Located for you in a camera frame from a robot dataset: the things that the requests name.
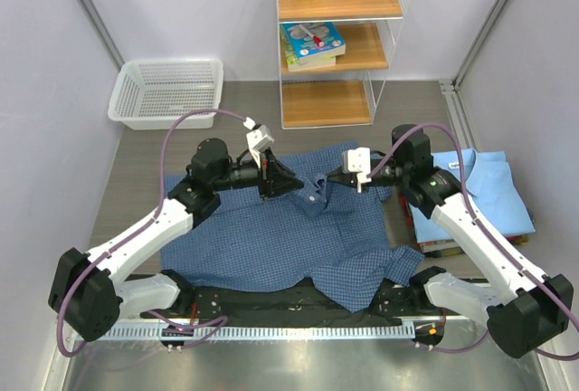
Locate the white wire wooden shelf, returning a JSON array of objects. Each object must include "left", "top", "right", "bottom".
[{"left": 276, "top": 0, "right": 411, "bottom": 129}]

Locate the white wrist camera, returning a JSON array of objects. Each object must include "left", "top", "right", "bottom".
[
  {"left": 340, "top": 147, "right": 372, "bottom": 193},
  {"left": 243, "top": 117, "right": 275, "bottom": 167}
]

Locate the folded light blue shirt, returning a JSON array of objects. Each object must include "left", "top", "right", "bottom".
[{"left": 409, "top": 148, "right": 536, "bottom": 248}]

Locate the aluminium rail frame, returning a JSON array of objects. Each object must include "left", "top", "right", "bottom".
[{"left": 55, "top": 281, "right": 552, "bottom": 342}]

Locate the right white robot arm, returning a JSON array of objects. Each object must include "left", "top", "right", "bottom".
[{"left": 327, "top": 123, "right": 578, "bottom": 358}]

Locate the folded shirts pile underneath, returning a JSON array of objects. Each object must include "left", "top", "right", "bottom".
[{"left": 398, "top": 174, "right": 536, "bottom": 256}]

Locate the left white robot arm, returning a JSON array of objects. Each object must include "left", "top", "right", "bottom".
[{"left": 48, "top": 138, "right": 304, "bottom": 342}]

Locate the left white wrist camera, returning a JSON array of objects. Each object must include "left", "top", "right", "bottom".
[{"left": 243, "top": 117, "right": 275, "bottom": 167}]

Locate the black mounting base plate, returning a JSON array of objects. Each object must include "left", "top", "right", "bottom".
[{"left": 160, "top": 278, "right": 458, "bottom": 329}]

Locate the green book underneath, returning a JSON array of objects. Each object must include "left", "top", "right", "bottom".
[{"left": 280, "top": 33, "right": 336, "bottom": 72}]

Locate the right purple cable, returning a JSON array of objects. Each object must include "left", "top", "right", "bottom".
[{"left": 366, "top": 121, "right": 579, "bottom": 361}]

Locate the dark blue checkered shirt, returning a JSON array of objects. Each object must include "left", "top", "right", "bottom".
[{"left": 161, "top": 141, "right": 423, "bottom": 312}]

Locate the white plastic laundry basket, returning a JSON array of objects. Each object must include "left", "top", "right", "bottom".
[{"left": 108, "top": 59, "right": 224, "bottom": 130}]

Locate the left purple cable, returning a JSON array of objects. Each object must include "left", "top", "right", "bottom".
[{"left": 55, "top": 109, "right": 254, "bottom": 358}]

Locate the purple cable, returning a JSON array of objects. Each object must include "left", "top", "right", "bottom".
[
  {"left": 366, "top": 121, "right": 579, "bottom": 361},
  {"left": 55, "top": 109, "right": 254, "bottom": 358}
]

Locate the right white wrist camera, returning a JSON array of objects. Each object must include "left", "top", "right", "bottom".
[{"left": 340, "top": 147, "right": 372, "bottom": 193}]

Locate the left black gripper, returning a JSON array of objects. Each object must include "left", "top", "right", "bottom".
[{"left": 212, "top": 148, "right": 304, "bottom": 201}]

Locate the red white marker pen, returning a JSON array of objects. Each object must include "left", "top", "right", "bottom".
[{"left": 299, "top": 24, "right": 325, "bottom": 47}]

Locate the blue children's book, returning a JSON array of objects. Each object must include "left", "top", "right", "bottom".
[{"left": 281, "top": 22, "right": 346, "bottom": 64}]

